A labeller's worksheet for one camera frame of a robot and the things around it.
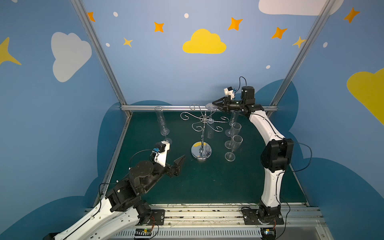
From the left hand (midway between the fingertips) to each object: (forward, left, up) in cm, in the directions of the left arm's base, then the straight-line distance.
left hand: (176, 151), depth 64 cm
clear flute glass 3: (+30, -18, -1) cm, 34 cm away
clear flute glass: (+25, +11, -19) cm, 34 cm away
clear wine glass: (+25, -34, -16) cm, 45 cm away
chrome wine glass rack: (+18, -13, -30) cm, 37 cm away
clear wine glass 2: (+14, -32, -13) cm, 37 cm away
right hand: (+31, -19, +1) cm, 36 cm away
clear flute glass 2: (+27, +10, -30) cm, 42 cm away
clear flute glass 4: (+34, -34, -13) cm, 50 cm away
